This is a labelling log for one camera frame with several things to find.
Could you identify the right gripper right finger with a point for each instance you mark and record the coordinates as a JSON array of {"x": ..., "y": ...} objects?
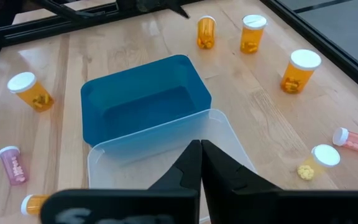
[{"x": 244, "y": 202}]

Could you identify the large amber pill bottle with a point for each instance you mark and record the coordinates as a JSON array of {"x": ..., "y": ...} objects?
[
  {"x": 206, "y": 34},
  {"x": 33, "y": 93},
  {"x": 252, "y": 37},
  {"x": 297, "y": 77}
]

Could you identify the small amber pill bottle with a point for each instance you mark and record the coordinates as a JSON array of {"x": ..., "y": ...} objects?
[{"x": 34, "y": 204}]

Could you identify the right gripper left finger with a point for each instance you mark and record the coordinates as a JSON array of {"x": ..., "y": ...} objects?
[{"x": 166, "y": 205}]

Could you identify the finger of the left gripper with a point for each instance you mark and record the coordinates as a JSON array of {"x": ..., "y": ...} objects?
[{"x": 179, "y": 9}]

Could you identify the black aluminium table frame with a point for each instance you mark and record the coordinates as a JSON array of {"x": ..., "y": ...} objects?
[{"x": 57, "y": 29}]

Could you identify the blue plastic bin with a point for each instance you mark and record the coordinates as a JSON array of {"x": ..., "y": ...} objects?
[{"x": 141, "y": 102}]

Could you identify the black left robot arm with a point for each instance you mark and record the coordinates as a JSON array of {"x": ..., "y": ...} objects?
[{"x": 129, "y": 4}]

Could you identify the clear bottle yellow pills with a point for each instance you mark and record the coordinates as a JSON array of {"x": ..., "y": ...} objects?
[{"x": 325, "y": 155}]

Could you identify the clear plastic bin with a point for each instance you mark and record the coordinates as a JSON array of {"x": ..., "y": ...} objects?
[{"x": 135, "y": 168}]

